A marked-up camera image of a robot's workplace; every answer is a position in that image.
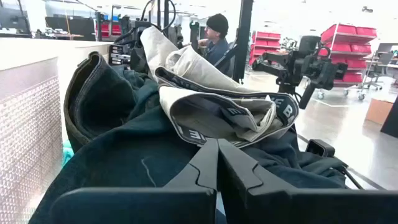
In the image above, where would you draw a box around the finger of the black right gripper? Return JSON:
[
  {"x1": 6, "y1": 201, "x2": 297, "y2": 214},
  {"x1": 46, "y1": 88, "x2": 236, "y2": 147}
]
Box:
[{"x1": 298, "y1": 82, "x2": 317, "y2": 110}]

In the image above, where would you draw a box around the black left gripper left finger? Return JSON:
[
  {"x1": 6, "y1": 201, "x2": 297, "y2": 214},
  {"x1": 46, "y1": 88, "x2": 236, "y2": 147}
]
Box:
[{"x1": 49, "y1": 138, "x2": 218, "y2": 224}]

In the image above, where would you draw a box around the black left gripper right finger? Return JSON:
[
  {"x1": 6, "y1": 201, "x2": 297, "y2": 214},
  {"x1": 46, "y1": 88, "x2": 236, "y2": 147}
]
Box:
[{"x1": 218, "y1": 139, "x2": 398, "y2": 224}]

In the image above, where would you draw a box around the dark green sweatshirt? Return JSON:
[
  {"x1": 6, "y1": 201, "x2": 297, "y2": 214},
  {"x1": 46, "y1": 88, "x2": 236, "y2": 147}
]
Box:
[{"x1": 28, "y1": 51, "x2": 348, "y2": 224}]

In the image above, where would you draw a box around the beige shorts black waistband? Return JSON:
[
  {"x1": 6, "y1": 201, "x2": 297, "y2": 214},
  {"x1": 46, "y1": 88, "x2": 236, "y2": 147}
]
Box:
[{"x1": 139, "y1": 26, "x2": 300, "y2": 149}]

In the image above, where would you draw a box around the rolling rack with red bins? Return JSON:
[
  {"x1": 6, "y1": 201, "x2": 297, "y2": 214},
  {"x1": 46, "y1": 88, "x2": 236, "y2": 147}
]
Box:
[
  {"x1": 95, "y1": 21, "x2": 122, "y2": 39},
  {"x1": 317, "y1": 23, "x2": 379, "y2": 101},
  {"x1": 248, "y1": 30, "x2": 282, "y2": 67}
]

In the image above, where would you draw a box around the grey office chair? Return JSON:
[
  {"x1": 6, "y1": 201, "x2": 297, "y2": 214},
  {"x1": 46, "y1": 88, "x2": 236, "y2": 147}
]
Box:
[{"x1": 362, "y1": 51, "x2": 395, "y2": 91}]

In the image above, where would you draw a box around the brown cardboard box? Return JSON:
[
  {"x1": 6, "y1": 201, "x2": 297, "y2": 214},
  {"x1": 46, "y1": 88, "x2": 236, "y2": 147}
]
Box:
[{"x1": 365, "y1": 98, "x2": 394, "y2": 126}]

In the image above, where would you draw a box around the black cabinet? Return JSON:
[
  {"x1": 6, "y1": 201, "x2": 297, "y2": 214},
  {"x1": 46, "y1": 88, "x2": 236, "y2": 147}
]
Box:
[{"x1": 379, "y1": 96, "x2": 398, "y2": 139}]

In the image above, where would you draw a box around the person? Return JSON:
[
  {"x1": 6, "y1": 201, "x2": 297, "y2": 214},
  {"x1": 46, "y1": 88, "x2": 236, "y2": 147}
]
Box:
[{"x1": 197, "y1": 12, "x2": 231, "y2": 75}]

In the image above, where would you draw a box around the teal garment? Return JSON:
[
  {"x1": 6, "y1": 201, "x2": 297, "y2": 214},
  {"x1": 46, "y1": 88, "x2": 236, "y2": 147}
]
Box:
[{"x1": 62, "y1": 139, "x2": 75, "y2": 167}]

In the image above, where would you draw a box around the white plastic laundry basket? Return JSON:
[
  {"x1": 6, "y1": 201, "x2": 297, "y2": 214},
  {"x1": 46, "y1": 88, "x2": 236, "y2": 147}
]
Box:
[{"x1": 0, "y1": 37, "x2": 114, "y2": 224}]

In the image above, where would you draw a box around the dark computer monitor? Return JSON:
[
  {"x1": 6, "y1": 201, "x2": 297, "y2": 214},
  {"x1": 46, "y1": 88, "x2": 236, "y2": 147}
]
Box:
[{"x1": 0, "y1": 6, "x2": 32, "y2": 39}]

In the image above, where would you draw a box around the black aluminium table frame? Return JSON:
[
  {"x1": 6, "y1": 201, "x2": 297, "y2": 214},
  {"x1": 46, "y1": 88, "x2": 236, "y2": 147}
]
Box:
[{"x1": 305, "y1": 139, "x2": 364, "y2": 190}]

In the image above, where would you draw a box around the black vertical frame post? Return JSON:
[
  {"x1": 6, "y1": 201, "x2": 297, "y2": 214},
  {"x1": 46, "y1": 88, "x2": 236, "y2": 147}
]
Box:
[{"x1": 214, "y1": 0, "x2": 254, "y2": 83}]

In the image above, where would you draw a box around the black cable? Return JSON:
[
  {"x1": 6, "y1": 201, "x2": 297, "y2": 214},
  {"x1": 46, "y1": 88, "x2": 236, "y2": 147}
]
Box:
[{"x1": 139, "y1": 0, "x2": 177, "y2": 34}]

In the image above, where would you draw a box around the black panel with yellow cable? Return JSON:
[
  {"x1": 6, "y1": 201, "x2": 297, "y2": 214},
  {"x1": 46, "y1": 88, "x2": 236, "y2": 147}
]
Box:
[{"x1": 45, "y1": 16, "x2": 96, "y2": 42}]

